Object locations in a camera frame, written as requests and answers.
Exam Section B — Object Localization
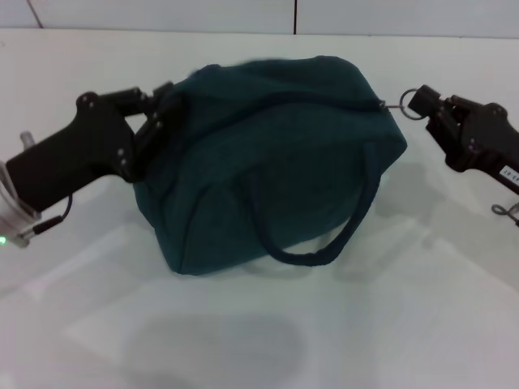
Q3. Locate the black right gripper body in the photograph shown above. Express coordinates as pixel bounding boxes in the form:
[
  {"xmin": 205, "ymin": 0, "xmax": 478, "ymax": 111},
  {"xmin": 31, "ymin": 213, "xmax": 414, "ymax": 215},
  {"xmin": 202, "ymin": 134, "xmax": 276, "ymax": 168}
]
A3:
[{"xmin": 443, "ymin": 102, "xmax": 519, "ymax": 196}]

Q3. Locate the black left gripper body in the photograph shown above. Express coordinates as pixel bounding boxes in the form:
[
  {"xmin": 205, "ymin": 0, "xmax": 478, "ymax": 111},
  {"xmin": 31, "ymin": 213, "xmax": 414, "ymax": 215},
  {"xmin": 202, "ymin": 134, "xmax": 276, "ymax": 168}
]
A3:
[{"xmin": 5, "ymin": 91, "xmax": 138, "ymax": 214}]

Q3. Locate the dark teal fabric lunch bag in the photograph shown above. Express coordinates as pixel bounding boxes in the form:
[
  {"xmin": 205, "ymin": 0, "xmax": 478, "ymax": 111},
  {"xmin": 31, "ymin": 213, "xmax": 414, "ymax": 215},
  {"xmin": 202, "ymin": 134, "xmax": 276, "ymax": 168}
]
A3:
[{"xmin": 135, "ymin": 54, "xmax": 427, "ymax": 277}]

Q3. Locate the right arm cable with plug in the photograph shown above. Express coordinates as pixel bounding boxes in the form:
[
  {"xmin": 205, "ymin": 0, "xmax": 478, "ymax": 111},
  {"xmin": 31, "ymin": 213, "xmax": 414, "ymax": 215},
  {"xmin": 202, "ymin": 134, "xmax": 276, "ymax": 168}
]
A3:
[{"xmin": 490, "ymin": 201, "xmax": 519, "ymax": 229}]

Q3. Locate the arm cable with plug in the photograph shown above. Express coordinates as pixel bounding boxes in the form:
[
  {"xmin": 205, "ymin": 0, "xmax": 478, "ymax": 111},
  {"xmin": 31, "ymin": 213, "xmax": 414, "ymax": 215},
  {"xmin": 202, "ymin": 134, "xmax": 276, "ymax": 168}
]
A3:
[
  {"xmin": 19, "ymin": 129, "xmax": 75, "ymax": 239},
  {"xmin": 490, "ymin": 201, "xmax": 519, "ymax": 229}
]

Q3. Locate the left arm cable with plug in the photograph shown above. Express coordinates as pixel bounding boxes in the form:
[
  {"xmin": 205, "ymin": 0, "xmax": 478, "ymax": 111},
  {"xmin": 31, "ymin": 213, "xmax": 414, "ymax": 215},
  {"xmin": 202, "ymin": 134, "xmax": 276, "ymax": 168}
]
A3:
[{"xmin": 19, "ymin": 129, "xmax": 75, "ymax": 239}]

